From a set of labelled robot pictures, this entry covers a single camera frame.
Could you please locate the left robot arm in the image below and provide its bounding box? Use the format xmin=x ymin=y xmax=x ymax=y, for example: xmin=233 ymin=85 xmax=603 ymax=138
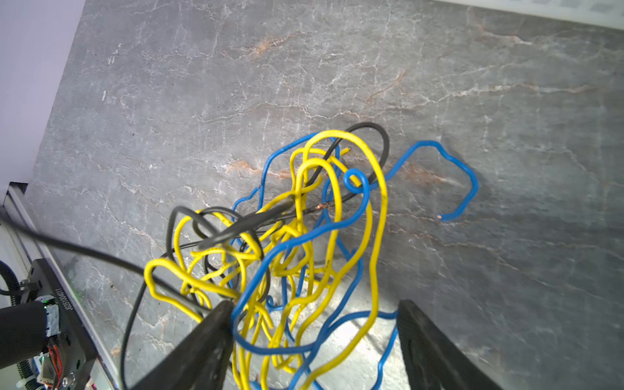
xmin=1 ymin=259 xmax=98 ymax=389

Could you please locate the yellow cable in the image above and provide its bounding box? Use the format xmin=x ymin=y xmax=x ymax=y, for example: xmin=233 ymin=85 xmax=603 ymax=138
xmin=144 ymin=129 xmax=389 ymax=390

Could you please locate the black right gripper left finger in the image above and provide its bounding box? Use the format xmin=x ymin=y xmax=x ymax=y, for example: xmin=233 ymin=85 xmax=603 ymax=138
xmin=133 ymin=301 xmax=235 ymax=390

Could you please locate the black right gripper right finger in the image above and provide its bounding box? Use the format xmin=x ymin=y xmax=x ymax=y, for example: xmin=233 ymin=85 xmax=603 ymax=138
xmin=396 ymin=300 xmax=501 ymax=390

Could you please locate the blue cable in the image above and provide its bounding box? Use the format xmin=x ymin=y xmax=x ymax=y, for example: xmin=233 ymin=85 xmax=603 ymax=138
xmin=228 ymin=131 xmax=479 ymax=390

